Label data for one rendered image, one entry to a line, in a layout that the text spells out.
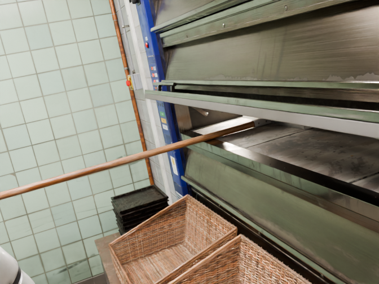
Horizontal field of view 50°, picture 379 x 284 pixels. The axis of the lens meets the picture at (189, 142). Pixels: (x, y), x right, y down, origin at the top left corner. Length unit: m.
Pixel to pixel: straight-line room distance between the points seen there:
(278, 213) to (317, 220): 0.20
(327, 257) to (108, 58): 2.17
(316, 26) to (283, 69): 0.15
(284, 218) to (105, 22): 2.03
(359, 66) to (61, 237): 2.57
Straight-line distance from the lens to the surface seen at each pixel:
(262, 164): 1.39
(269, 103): 0.98
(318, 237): 1.25
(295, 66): 1.09
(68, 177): 1.73
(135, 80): 2.63
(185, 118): 2.15
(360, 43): 0.93
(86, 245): 3.17
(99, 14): 2.98
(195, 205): 2.09
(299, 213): 1.32
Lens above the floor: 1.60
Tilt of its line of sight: 13 degrees down
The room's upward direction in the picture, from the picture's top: 11 degrees counter-clockwise
